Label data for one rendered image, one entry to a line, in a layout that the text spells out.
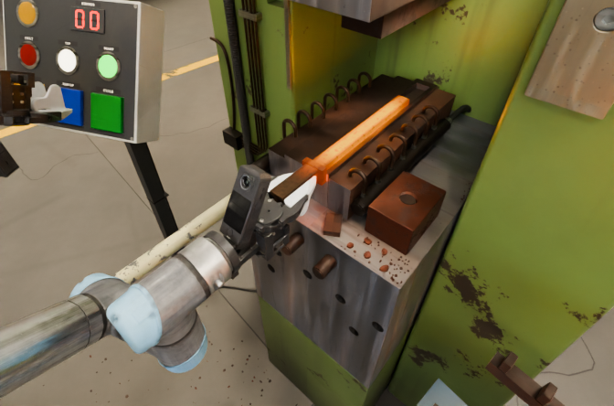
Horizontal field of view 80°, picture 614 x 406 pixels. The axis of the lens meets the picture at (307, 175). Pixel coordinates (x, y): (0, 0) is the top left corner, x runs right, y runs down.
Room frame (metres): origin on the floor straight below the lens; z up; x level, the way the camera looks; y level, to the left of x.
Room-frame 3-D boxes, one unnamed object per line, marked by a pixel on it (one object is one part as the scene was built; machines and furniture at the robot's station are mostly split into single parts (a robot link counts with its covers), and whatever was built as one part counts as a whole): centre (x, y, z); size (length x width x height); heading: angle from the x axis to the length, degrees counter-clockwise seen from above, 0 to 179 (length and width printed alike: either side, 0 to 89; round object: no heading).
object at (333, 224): (0.43, -0.05, 0.92); 0.04 x 0.03 x 0.01; 170
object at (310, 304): (0.64, -0.18, 0.69); 0.56 x 0.38 x 0.45; 139
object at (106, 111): (0.66, 0.42, 1.01); 0.07 x 0.05 x 0.07; 74
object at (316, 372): (0.64, -0.18, 0.23); 0.56 x 0.38 x 0.47; 139
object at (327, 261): (0.38, -0.03, 0.87); 0.04 x 0.03 x 0.03; 139
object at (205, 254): (0.30, 0.14, 0.98); 0.08 x 0.05 x 0.08; 49
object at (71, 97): (0.69, 0.52, 1.01); 0.07 x 0.05 x 0.07; 74
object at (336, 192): (0.67, -0.14, 0.96); 0.42 x 0.20 x 0.09; 139
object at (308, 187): (0.44, 0.01, 0.98); 0.09 x 0.03 x 0.06; 136
